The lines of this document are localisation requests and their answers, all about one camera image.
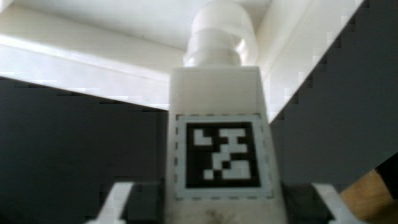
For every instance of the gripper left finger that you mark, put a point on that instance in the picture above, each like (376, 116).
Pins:
(132, 206)

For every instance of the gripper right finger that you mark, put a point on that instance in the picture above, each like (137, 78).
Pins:
(315, 206)

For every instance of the white leg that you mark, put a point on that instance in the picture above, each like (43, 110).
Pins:
(223, 183)

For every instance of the white square tabletop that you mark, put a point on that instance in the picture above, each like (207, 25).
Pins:
(100, 46)

